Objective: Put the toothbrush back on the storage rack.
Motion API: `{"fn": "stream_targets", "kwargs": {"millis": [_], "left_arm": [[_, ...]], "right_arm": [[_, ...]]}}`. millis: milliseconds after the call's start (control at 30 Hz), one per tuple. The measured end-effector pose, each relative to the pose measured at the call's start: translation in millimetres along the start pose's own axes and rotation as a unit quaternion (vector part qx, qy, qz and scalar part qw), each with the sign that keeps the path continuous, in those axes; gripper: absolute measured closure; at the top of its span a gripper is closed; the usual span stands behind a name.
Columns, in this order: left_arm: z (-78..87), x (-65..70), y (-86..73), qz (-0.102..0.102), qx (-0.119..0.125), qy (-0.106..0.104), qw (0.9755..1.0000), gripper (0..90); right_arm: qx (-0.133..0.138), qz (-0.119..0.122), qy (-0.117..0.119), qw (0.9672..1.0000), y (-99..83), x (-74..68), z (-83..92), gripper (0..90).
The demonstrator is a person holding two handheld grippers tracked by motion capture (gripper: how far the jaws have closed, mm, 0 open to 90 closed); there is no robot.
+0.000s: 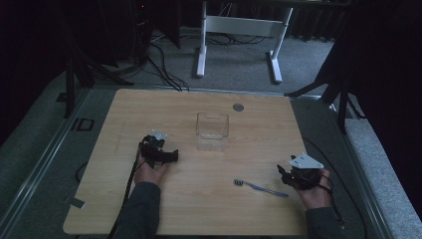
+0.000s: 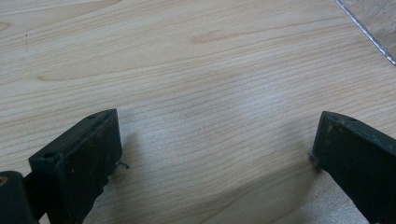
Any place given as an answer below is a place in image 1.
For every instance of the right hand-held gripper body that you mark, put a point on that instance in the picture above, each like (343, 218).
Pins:
(305, 172)

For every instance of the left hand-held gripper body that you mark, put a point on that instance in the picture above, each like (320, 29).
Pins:
(153, 151)

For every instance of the blue toothbrush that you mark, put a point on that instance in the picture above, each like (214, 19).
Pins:
(262, 188)

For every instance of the clear plastic container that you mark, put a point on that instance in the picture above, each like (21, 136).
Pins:
(212, 131)

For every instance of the person's left hand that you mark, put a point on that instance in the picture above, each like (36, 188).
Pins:
(151, 174)

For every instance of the person's right hand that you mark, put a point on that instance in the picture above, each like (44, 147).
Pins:
(315, 195)

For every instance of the grey round table grommet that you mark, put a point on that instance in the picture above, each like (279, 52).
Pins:
(238, 107)

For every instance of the black tripod stand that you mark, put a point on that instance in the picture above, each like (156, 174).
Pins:
(69, 83)
(341, 99)

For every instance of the grey tape strip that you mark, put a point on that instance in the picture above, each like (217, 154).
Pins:
(78, 202)

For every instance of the white metal desk frame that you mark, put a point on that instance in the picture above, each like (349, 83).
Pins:
(239, 26)

